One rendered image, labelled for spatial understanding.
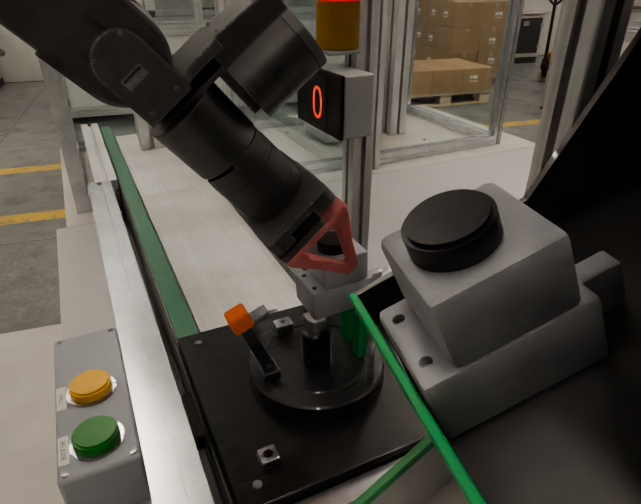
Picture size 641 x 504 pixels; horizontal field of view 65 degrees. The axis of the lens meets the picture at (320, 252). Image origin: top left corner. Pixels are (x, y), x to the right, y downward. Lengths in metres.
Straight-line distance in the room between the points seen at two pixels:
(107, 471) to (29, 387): 0.30
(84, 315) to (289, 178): 0.56
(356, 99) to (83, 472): 0.45
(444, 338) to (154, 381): 0.46
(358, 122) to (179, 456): 0.39
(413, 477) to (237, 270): 0.56
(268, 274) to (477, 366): 0.66
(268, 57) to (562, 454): 0.28
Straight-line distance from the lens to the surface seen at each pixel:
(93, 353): 0.63
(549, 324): 0.18
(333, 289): 0.46
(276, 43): 0.36
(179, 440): 0.51
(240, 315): 0.45
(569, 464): 0.18
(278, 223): 0.39
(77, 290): 0.96
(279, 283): 0.78
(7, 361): 0.85
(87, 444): 0.52
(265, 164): 0.38
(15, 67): 8.69
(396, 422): 0.50
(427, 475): 0.33
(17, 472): 0.68
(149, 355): 0.61
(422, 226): 0.16
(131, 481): 0.53
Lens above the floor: 1.33
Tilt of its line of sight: 29 degrees down
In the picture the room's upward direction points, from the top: straight up
